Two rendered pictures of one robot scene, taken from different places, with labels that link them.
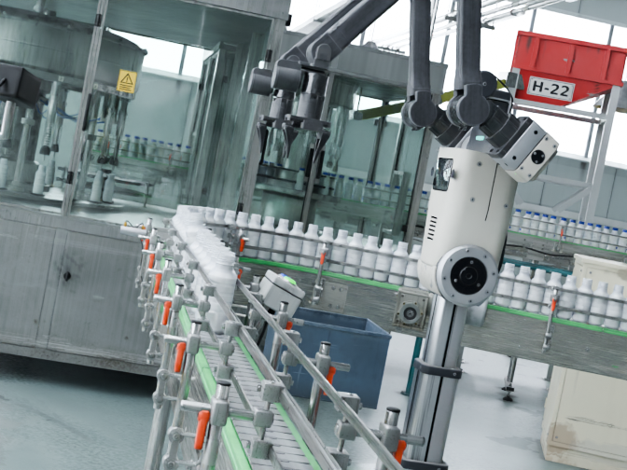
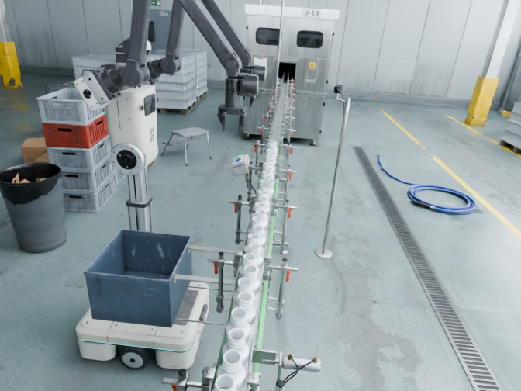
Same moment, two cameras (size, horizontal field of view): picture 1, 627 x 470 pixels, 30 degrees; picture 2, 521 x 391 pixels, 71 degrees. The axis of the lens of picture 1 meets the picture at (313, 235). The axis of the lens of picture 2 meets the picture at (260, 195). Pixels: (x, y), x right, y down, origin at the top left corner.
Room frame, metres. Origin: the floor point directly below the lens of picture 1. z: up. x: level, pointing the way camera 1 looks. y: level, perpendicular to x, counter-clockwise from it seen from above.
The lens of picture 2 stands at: (4.53, 0.62, 1.77)
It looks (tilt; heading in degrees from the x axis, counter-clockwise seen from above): 25 degrees down; 194
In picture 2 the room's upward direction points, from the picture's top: 4 degrees clockwise
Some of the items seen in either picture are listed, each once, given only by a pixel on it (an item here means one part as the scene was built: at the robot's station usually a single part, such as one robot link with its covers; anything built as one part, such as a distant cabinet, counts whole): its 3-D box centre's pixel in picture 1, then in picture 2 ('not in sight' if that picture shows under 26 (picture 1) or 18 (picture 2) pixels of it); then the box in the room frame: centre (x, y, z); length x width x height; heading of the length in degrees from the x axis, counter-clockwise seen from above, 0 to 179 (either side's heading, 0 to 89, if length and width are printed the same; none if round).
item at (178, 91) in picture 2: not in sight; (168, 81); (-3.08, -3.50, 0.59); 1.24 x 1.03 x 1.17; 13
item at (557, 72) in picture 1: (536, 211); not in sight; (9.73, -1.79, 1.40); 0.92 x 0.72 x 2.80; 82
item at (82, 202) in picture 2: not in sight; (88, 189); (1.57, -1.97, 0.11); 0.61 x 0.41 x 0.22; 16
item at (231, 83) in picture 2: (283, 89); (233, 85); (3.16, 0.15, 1.57); 0.07 x 0.06 x 0.07; 101
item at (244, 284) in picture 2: not in sight; (243, 306); (3.78, 0.41, 1.08); 0.06 x 0.06 x 0.17
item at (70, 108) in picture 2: not in sight; (75, 105); (1.57, -1.97, 1.00); 0.61 x 0.41 x 0.22; 18
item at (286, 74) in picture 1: (300, 67); (253, 67); (2.71, 0.10, 1.60); 0.12 x 0.09 x 0.12; 101
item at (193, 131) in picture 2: not in sight; (185, 143); (-0.13, -1.67, 0.21); 0.61 x 0.47 x 0.41; 64
